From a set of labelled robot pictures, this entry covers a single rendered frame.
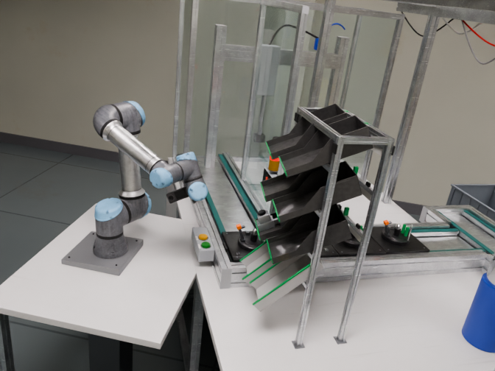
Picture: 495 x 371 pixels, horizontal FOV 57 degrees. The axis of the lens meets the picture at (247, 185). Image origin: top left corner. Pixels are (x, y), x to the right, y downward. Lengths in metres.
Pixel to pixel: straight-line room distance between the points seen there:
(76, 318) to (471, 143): 4.16
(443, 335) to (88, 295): 1.41
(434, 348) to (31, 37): 4.97
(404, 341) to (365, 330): 0.15
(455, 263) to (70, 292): 1.77
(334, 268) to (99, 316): 1.01
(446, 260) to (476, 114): 2.77
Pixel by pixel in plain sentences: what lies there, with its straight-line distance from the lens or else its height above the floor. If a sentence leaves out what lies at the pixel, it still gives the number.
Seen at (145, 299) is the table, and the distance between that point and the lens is 1.90.
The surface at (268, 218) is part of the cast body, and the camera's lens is 1.70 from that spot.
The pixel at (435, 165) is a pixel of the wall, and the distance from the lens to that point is 5.07.
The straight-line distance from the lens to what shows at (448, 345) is 2.01.
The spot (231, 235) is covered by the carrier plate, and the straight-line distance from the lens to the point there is 2.13.
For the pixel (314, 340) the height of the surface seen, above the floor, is 0.86.
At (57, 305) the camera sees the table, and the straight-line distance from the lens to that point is 1.91.
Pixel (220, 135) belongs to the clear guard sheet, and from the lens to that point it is 3.25.
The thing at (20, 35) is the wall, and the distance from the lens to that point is 5.77.
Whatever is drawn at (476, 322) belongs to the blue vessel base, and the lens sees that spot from 2.01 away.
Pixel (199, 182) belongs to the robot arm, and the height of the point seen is 1.32.
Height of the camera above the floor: 2.03
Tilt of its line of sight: 23 degrees down
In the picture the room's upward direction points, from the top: 7 degrees clockwise
